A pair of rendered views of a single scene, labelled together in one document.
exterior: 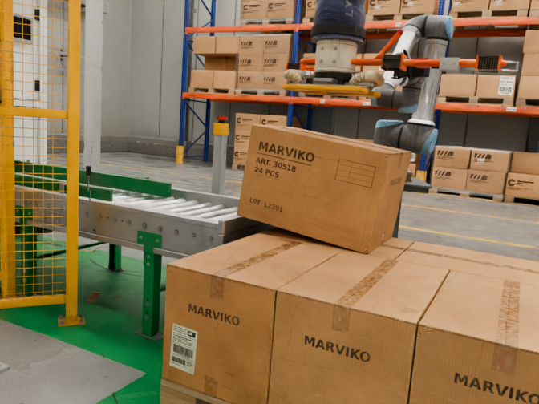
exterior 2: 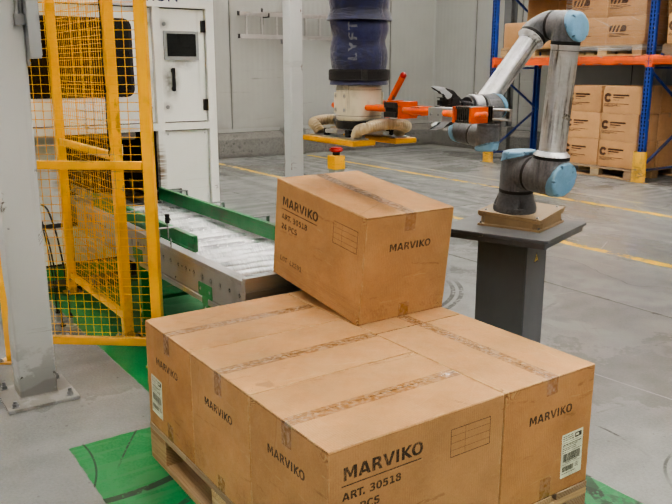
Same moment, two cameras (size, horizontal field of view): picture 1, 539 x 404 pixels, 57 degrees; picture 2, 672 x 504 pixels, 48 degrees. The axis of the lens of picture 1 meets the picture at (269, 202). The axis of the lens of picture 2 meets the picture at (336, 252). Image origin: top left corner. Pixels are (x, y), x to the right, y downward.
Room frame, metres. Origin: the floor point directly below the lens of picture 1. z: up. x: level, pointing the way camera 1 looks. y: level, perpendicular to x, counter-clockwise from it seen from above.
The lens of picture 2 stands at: (-0.42, -1.55, 1.43)
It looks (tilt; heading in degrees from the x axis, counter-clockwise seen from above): 14 degrees down; 29
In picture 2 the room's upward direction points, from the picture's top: straight up
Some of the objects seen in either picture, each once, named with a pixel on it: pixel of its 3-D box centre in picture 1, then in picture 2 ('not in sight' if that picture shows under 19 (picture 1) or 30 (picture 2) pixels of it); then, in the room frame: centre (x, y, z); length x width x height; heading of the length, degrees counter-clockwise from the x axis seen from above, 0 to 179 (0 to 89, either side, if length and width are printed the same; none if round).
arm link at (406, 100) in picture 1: (407, 99); (485, 135); (2.46, -0.63, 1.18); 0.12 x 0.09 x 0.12; 63
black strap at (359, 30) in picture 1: (338, 34); (359, 74); (2.16, -0.24, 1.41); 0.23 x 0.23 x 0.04
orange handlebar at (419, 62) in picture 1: (388, 66); (417, 107); (2.17, -0.47, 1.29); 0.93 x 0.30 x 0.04; 63
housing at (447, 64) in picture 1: (450, 64); (442, 114); (1.94, -0.65, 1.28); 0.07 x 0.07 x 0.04; 63
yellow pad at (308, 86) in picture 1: (325, 85); (337, 135); (2.07, -0.19, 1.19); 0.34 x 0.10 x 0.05; 63
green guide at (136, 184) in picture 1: (77, 174); (216, 209); (3.22, 1.27, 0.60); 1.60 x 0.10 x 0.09; 63
